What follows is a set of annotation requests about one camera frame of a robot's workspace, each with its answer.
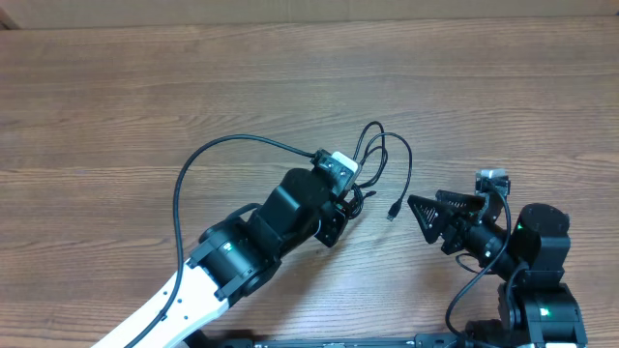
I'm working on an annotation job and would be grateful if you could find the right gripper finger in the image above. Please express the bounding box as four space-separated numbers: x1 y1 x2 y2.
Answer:
435 189 485 213
407 195 455 244

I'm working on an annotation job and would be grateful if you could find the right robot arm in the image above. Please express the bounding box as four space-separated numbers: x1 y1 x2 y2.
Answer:
407 188 588 347

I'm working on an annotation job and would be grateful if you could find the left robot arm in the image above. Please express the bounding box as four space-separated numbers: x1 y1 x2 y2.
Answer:
98 164 357 347

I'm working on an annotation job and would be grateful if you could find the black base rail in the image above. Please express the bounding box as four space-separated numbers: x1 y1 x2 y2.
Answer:
177 332 459 348

